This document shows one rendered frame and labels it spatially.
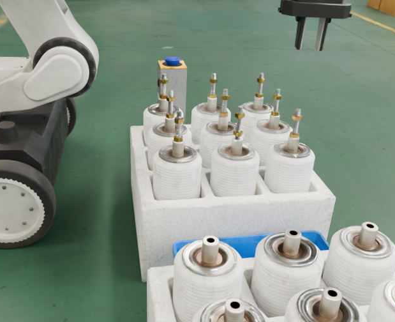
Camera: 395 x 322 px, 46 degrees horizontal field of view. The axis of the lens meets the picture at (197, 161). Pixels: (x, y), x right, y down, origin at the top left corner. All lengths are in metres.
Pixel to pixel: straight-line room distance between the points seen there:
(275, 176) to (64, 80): 0.52
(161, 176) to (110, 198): 0.37
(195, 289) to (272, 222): 0.36
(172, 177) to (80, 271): 0.29
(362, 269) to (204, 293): 0.23
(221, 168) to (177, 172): 0.09
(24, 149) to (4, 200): 0.11
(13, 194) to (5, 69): 0.30
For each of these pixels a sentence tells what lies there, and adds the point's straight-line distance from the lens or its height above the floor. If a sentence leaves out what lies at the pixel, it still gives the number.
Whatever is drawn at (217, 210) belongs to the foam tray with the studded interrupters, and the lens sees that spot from 0.89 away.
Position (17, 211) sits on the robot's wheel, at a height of 0.09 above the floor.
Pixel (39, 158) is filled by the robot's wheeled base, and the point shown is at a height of 0.18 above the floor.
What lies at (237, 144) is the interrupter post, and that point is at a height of 0.27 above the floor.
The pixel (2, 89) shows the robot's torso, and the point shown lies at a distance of 1.16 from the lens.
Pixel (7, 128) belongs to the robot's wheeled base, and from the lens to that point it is 1.06.
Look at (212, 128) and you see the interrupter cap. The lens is 1.02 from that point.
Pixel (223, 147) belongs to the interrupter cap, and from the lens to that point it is 0.93.
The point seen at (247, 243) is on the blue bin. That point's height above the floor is 0.10.
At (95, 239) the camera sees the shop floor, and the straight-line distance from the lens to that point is 1.09.
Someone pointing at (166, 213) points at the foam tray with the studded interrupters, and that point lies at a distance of 0.87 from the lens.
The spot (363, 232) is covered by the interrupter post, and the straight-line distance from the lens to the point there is 0.71.
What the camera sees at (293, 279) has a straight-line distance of 0.65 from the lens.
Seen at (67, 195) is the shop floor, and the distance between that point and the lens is 1.26.
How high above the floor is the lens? 0.66
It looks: 27 degrees down
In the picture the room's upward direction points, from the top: 3 degrees clockwise
